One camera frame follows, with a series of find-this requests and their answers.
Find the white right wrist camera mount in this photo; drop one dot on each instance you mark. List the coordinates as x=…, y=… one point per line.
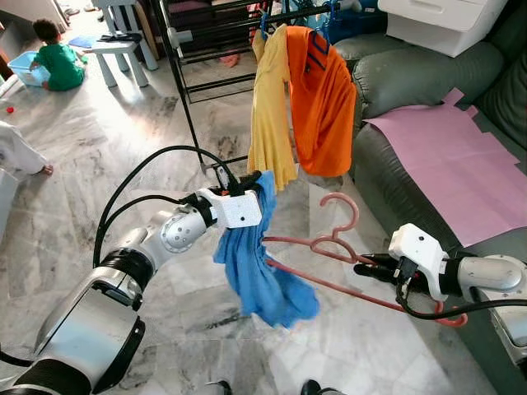
x=416, y=247

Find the blue plastic hanger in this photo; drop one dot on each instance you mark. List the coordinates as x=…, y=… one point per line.
x=263, y=20
x=329, y=12

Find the white plastic storage box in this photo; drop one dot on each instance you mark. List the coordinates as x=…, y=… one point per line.
x=445, y=20

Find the orange shirt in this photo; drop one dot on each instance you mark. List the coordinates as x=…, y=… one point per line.
x=325, y=115

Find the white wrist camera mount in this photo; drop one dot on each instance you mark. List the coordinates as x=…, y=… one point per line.
x=416, y=247
x=239, y=210

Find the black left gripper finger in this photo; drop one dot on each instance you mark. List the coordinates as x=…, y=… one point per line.
x=257, y=181

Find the blue fabric bag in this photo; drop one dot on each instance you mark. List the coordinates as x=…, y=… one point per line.
x=354, y=20

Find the pink foam mat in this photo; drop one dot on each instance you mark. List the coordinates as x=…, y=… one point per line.
x=445, y=156

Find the blue floor mat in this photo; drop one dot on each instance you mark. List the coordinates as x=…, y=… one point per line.
x=82, y=41

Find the black metal clothes rack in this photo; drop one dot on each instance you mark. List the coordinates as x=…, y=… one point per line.
x=185, y=99

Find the robot right leg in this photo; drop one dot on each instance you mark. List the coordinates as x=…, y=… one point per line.
x=317, y=387

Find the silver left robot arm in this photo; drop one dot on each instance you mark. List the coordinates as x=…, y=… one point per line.
x=107, y=304

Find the yellow polo shirt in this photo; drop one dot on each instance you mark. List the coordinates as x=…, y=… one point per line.
x=272, y=115

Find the small toddler child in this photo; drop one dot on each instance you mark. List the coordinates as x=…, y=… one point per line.
x=58, y=62

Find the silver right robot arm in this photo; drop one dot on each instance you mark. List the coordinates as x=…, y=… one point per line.
x=486, y=276

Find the blue shirt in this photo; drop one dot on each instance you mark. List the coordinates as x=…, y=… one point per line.
x=259, y=271

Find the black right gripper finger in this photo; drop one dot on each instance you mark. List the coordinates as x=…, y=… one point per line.
x=372, y=274
x=377, y=258

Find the robot leg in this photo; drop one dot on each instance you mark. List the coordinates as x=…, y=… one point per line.
x=216, y=387
x=317, y=387

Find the adult person light trousers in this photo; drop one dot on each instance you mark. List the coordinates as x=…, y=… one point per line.
x=16, y=152

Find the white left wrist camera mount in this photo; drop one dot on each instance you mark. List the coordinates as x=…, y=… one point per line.
x=239, y=210

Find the robot left leg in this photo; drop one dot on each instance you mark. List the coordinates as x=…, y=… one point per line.
x=216, y=387

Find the light blue plastic basin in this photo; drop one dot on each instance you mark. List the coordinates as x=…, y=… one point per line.
x=29, y=70

